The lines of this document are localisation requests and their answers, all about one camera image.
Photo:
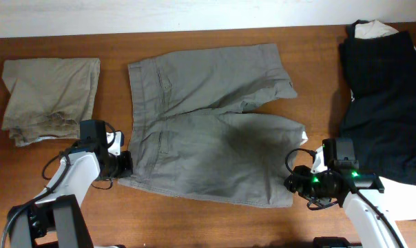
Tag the folded khaki shorts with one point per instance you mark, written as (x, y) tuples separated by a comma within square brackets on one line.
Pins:
[(49, 97)]

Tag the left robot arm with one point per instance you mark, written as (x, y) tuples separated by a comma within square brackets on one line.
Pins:
[(96, 156)]

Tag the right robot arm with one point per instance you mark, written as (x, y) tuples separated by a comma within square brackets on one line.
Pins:
[(359, 194)]

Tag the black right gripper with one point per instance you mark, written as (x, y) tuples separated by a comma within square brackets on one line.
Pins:
[(296, 183)]

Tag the cream garment under pile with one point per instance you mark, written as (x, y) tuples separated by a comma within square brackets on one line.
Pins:
[(373, 29)]

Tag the black garment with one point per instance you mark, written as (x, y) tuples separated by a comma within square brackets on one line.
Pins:
[(381, 118)]

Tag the grey shorts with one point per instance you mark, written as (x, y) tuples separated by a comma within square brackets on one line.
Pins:
[(196, 130)]

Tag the white patterned garment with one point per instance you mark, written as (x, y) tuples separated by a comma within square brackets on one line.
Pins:
[(398, 200)]

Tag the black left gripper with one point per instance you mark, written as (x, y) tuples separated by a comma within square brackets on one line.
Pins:
[(125, 169)]

